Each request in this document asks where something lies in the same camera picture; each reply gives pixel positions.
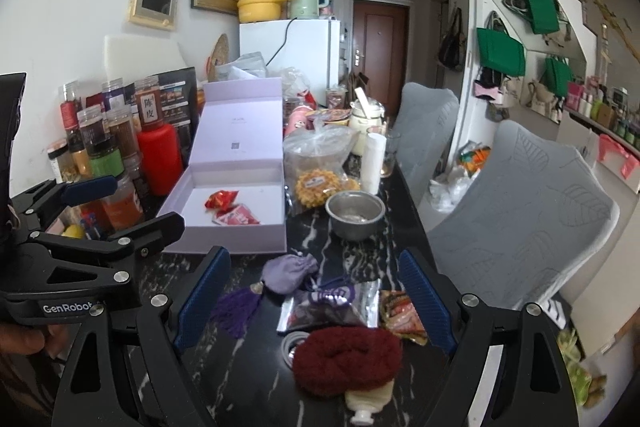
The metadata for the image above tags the colourful cereal snack bag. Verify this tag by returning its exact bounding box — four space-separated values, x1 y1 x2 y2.
378 291 428 346

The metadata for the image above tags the pink with-love pouch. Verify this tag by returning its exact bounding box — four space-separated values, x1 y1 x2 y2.
213 204 260 227

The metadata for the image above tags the lavender sachet with purple tassel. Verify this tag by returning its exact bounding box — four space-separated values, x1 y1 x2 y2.
210 254 319 339

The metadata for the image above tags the silver purple snack bag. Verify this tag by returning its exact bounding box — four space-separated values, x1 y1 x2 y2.
277 280 381 334

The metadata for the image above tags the white cable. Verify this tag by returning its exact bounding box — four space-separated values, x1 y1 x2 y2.
278 330 312 373

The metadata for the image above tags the dark red fluffy scrunchie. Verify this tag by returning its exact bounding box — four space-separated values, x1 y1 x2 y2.
292 326 402 397

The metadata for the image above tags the hand cream tube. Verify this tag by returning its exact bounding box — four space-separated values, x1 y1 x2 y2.
345 379 395 426

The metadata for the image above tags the red snack packet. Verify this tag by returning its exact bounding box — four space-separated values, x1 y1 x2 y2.
205 190 239 211

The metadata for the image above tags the person's left hand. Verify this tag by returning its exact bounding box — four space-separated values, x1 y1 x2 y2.
0 324 68 359

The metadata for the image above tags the yellow lemon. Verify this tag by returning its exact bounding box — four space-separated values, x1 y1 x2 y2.
62 225 86 239

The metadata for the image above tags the orange label jar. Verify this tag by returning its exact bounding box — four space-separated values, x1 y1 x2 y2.
101 176 144 231

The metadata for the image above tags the green label jar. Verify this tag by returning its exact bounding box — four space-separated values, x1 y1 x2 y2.
87 138 125 178

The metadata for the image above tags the red cylinder container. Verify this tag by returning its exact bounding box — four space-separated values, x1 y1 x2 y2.
137 124 183 196

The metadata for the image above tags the lavender open gift box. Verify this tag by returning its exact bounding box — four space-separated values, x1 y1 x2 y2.
158 78 288 255

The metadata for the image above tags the brown label jar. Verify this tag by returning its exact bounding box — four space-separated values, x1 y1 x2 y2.
105 105 140 159

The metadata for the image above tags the red label spice jar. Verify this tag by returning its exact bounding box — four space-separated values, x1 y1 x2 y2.
58 80 82 143

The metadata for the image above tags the jar with Chinese label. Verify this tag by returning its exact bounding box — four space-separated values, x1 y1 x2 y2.
134 76 164 131

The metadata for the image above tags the metal bowl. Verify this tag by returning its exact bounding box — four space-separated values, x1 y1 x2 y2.
326 191 386 242

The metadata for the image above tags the black food pouch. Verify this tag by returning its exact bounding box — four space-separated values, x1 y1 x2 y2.
157 67 200 165

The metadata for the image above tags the near grey chair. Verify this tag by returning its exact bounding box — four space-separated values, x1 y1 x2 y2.
427 120 620 310

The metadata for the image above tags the grey chair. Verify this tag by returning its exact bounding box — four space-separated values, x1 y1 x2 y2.
427 120 620 310
393 82 459 206

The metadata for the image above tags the white paper roll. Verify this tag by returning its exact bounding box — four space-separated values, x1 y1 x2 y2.
360 132 386 195

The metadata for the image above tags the bag of waffle cookies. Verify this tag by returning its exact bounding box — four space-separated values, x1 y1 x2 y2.
294 169 361 209

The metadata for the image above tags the clear plastic bag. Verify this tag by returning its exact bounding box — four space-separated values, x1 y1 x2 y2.
283 124 358 188

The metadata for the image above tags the far grey chair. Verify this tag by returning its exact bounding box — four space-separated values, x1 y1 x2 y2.
393 82 459 206

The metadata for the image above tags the white refrigerator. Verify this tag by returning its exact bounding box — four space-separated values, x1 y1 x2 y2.
239 18 341 101

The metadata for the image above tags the yellow pot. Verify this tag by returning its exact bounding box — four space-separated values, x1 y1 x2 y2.
236 0 291 24

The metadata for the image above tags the large green tote bag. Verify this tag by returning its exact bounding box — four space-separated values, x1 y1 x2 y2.
476 28 526 77

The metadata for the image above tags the brown entrance door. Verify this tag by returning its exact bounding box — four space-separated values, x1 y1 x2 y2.
352 0 409 115

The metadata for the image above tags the wall intercom panel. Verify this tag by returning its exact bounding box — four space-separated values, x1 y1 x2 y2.
127 0 177 31

